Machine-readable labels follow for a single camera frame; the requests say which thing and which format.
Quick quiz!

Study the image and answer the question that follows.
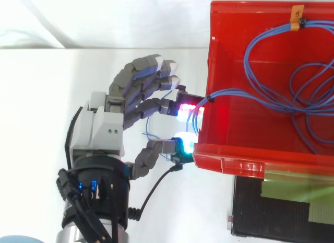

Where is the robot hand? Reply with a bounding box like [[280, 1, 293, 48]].
[[64, 54, 206, 181]]

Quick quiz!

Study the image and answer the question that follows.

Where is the blue cable bundle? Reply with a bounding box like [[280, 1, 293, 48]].
[[141, 19, 334, 160]]

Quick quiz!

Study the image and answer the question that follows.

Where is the red bin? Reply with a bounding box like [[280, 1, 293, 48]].
[[192, 1, 334, 179]]

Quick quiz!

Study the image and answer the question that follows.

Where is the orange tape tag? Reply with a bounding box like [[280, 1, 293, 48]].
[[290, 4, 305, 32]]

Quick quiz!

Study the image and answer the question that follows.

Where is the black coiled cable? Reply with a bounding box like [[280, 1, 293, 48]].
[[128, 163, 185, 223]]

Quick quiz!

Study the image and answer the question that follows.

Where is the thin black cable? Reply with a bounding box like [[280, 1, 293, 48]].
[[56, 168, 118, 243]]

